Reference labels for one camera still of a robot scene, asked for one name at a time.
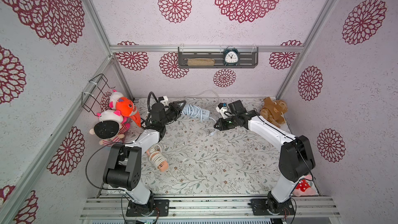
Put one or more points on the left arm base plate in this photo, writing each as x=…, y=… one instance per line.
x=146, y=207

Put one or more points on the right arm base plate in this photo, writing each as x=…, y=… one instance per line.
x=270, y=207

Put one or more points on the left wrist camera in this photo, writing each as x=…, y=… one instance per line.
x=164, y=100

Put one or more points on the tan pouch on shelf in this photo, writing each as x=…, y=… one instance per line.
x=200, y=62

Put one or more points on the teal alarm clock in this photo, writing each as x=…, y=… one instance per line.
x=231, y=57

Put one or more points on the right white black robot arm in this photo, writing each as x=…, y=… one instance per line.
x=296, y=159

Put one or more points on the black faced striped plush doll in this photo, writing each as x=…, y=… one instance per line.
x=111, y=127

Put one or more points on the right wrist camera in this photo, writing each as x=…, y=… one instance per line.
x=223, y=110

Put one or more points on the pink plush red dotted dress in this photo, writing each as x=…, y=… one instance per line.
x=305, y=187

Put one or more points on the orange fish plush toy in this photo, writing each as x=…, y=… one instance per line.
x=127, y=108

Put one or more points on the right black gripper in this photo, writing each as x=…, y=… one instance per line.
x=225, y=123

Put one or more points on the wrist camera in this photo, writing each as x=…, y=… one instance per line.
x=164, y=100
x=223, y=110

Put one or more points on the light blue power strip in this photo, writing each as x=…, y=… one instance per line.
x=194, y=112

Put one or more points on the grey wall shelf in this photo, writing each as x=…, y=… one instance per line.
x=248, y=58

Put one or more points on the black wire wall basket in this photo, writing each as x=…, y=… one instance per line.
x=91, y=100

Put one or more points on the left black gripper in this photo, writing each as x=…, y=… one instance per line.
x=176, y=108

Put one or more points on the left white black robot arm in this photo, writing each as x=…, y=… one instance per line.
x=124, y=165

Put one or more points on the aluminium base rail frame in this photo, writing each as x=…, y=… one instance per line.
x=213, y=207

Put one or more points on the brown teddy bear plush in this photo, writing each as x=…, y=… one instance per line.
x=273, y=111

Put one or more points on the floral table mat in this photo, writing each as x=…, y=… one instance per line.
x=203, y=161

